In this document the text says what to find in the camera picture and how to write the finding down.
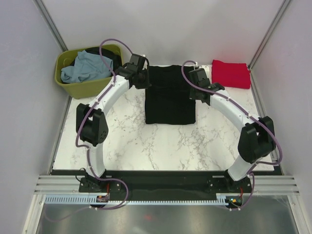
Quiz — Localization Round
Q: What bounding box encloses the light blue t shirt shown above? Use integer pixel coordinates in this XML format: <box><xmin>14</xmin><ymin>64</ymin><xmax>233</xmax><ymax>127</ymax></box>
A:
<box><xmin>60</xmin><ymin>50</ymin><xmax>113</xmax><ymax>84</ymax></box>

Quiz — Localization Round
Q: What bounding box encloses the right aluminium corner post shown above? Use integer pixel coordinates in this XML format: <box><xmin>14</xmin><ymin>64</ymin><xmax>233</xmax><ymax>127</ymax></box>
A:
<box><xmin>248</xmin><ymin>0</ymin><xmax>292</xmax><ymax>71</ymax></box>

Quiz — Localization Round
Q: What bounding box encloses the folded red t shirt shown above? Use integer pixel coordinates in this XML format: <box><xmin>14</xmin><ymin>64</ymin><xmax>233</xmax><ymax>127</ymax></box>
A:
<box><xmin>212</xmin><ymin>59</ymin><xmax>251</xmax><ymax>89</ymax></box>

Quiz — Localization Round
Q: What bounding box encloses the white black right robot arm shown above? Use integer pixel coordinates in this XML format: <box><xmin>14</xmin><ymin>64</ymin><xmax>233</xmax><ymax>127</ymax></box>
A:
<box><xmin>187</xmin><ymin>67</ymin><xmax>276</xmax><ymax>192</ymax></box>

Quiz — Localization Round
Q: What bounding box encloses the olive green plastic bin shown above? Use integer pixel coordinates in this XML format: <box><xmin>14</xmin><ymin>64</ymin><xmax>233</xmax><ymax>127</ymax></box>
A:
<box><xmin>55</xmin><ymin>44</ymin><xmax>123</xmax><ymax>99</ymax></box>

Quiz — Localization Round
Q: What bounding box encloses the aluminium front rail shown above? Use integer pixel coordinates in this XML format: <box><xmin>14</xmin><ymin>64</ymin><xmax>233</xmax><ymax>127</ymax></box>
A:
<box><xmin>34</xmin><ymin>175</ymin><xmax>80</xmax><ymax>195</ymax></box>

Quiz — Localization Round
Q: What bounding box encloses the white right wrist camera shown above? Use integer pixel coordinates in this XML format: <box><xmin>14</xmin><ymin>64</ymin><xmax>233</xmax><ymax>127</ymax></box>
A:
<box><xmin>199</xmin><ymin>65</ymin><xmax>211</xmax><ymax>72</ymax></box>

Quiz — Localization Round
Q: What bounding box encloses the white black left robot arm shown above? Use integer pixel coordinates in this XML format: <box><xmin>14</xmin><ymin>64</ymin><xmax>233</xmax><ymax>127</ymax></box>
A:
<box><xmin>75</xmin><ymin>54</ymin><xmax>151</xmax><ymax>192</ymax></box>

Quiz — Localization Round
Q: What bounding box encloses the black t shirt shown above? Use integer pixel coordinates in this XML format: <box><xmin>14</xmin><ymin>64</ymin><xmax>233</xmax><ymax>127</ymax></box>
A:
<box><xmin>145</xmin><ymin>65</ymin><xmax>196</xmax><ymax>125</ymax></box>

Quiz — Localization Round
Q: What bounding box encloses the black garment in bin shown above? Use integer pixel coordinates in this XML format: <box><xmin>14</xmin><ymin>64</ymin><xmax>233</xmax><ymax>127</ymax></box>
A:
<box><xmin>85</xmin><ymin>47</ymin><xmax>122</xmax><ymax>72</ymax></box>

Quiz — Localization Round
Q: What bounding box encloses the slotted cable duct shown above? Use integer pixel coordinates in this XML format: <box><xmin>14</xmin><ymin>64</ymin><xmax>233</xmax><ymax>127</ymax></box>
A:
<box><xmin>45</xmin><ymin>194</ymin><xmax>249</xmax><ymax>205</ymax></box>

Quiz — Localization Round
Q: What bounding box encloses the aluminium corner post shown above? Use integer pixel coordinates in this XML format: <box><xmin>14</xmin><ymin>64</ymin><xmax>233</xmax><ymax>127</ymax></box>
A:
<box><xmin>248</xmin><ymin>0</ymin><xmax>292</xmax><ymax>71</ymax></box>
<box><xmin>33</xmin><ymin>0</ymin><xmax>68</xmax><ymax>52</ymax></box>

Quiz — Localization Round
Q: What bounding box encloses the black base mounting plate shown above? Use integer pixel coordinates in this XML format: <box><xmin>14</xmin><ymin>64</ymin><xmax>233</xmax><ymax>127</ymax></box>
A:
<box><xmin>79</xmin><ymin>170</ymin><xmax>252</xmax><ymax>201</ymax></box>

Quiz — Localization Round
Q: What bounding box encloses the left aluminium corner post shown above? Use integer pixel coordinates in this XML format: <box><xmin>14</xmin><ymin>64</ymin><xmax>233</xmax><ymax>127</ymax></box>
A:
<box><xmin>33</xmin><ymin>0</ymin><xmax>68</xmax><ymax>52</ymax></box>

